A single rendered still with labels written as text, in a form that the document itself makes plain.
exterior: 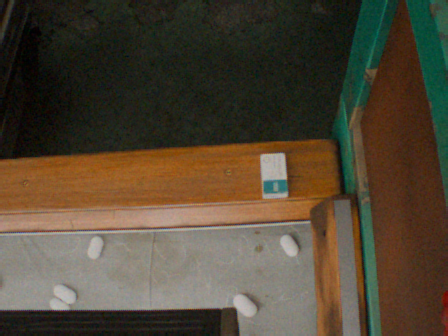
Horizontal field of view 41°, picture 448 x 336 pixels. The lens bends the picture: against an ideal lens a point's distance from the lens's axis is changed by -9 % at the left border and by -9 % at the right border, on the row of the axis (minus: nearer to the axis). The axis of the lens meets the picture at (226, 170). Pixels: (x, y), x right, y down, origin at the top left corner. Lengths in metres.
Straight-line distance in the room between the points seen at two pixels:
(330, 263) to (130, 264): 0.30
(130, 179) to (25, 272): 0.22
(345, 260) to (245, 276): 0.18
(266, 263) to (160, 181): 0.19
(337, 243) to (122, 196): 0.32
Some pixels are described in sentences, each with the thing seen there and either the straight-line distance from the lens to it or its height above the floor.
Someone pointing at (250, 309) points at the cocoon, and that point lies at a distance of 0.90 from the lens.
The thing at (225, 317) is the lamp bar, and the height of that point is 1.08.
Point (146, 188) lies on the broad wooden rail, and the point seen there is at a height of 0.76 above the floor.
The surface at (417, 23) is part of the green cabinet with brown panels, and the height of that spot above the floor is 1.23.
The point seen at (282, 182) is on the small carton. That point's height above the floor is 0.79.
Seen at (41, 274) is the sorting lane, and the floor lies 0.74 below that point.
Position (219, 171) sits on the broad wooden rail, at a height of 0.76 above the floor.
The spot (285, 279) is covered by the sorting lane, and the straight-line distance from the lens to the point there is 0.93.
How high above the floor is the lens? 1.65
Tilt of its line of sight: 69 degrees down
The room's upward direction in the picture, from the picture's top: 6 degrees counter-clockwise
